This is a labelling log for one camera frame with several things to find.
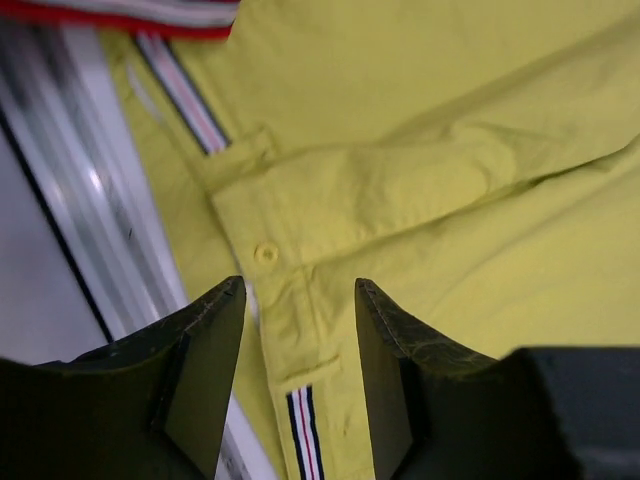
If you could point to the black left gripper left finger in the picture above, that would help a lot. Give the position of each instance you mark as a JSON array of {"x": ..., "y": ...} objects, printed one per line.
[{"x": 151, "y": 405}]

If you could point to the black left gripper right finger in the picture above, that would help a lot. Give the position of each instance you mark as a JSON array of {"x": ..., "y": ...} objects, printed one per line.
[{"x": 439, "y": 410}]

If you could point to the yellow-green trousers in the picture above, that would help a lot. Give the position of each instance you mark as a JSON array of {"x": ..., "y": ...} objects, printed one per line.
[{"x": 478, "y": 160}]

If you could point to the red garment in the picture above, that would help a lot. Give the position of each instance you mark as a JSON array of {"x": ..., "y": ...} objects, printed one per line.
[{"x": 182, "y": 19}]

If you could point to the aluminium table frame rails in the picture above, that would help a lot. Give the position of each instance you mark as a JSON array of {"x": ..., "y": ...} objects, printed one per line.
[{"x": 61, "y": 121}]

